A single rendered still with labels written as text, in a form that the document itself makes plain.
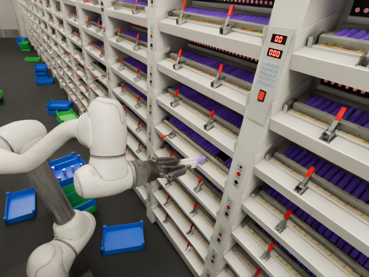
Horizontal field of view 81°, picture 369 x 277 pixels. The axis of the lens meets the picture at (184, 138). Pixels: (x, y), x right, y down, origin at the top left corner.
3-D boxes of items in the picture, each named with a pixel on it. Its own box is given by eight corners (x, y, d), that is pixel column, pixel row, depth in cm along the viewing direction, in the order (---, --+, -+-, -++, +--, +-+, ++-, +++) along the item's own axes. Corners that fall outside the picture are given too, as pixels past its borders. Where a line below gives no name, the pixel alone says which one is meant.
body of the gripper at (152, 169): (151, 170, 70) (174, 166, 76) (139, 156, 75) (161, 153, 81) (146, 188, 73) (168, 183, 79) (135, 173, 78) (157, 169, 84)
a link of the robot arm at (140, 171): (123, 155, 71) (139, 153, 75) (119, 177, 75) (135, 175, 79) (135, 171, 65) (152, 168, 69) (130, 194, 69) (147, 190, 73)
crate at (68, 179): (48, 193, 149) (45, 184, 144) (39, 177, 160) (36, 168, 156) (91, 175, 167) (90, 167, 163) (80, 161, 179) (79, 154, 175)
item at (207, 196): (217, 221, 107) (215, 206, 97) (155, 156, 146) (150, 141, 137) (246, 197, 114) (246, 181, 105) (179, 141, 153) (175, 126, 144)
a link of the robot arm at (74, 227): (58, 256, 121) (84, 225, 139) (81, 261, 115) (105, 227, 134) (-27, 134, 86) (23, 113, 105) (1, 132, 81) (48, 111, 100)
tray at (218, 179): (224, 194, 97) (224, 181, 90) (156, 132, 136) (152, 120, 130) (255, 169, 104) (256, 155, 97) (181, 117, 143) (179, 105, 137)
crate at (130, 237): (101, 256, 156) (100, 249, 151) (104, 231, 172) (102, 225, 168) (144, 249, 163) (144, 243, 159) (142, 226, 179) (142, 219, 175)
